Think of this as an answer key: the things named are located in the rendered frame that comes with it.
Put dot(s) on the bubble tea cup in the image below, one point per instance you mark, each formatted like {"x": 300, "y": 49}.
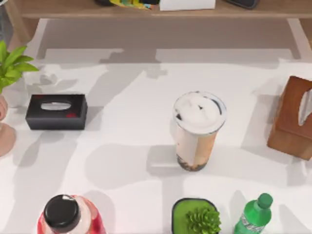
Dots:
{"x": 195, "y": 131}

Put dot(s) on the black tissue box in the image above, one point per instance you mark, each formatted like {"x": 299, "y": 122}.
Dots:
{"x": 57, "y": 112}

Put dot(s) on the wooden shelf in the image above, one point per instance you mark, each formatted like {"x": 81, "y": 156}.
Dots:
{"x": 156, "y": 13}

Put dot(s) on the succulent in black pot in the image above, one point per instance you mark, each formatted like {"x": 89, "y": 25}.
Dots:
{"x": 195, "y": 217}

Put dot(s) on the colourful books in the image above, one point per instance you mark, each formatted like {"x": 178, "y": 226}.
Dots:
{"x": 131, "y": 3}

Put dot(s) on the white box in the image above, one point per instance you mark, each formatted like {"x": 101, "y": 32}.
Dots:
{"x": 187, "y": 5}

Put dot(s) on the wooden tissue box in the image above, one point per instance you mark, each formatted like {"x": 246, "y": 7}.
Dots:
{"x": 290, "y": 117}

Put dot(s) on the red bottle with black cap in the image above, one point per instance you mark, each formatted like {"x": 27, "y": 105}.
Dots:
{"x": 65, "y": 217}

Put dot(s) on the green bottle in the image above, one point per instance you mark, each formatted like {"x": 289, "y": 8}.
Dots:
{"x": 254, "y": 217}

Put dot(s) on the black object on shelf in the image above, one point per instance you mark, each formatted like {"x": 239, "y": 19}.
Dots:
{"x": 241, "y": 3}

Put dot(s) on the leafy plant in pink pot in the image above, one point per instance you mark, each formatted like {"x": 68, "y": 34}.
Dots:
{"x": 7, "y": 73}

